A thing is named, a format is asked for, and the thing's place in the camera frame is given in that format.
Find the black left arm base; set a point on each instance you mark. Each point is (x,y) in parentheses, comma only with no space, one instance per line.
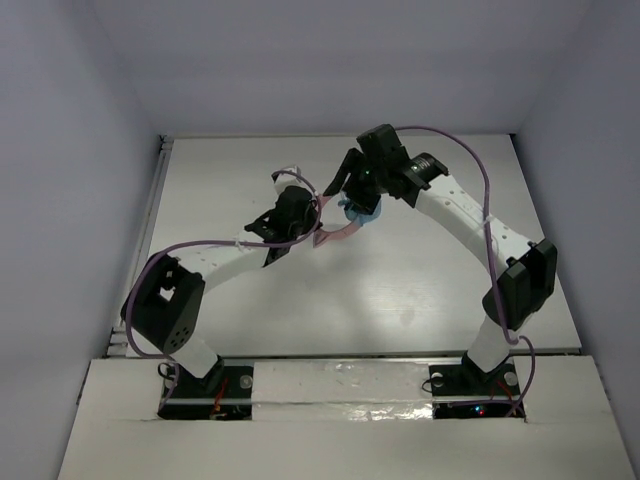
(183,397)

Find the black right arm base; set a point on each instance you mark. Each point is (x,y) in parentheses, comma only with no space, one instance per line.
(460,390)

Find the white foam front panel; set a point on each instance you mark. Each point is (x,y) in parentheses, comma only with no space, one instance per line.
(345,420)

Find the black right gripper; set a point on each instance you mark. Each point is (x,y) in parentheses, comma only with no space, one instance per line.
(354,161)

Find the pink blue cat-ear headphones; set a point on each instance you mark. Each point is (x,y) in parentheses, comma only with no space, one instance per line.
(356,221)

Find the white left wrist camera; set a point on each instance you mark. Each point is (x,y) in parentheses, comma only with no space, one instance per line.
(285,177)

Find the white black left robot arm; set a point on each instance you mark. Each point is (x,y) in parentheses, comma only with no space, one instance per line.
(165,303)

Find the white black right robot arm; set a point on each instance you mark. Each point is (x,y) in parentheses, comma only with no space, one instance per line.
(522,272)

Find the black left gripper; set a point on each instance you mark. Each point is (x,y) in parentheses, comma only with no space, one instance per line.
(304,212)

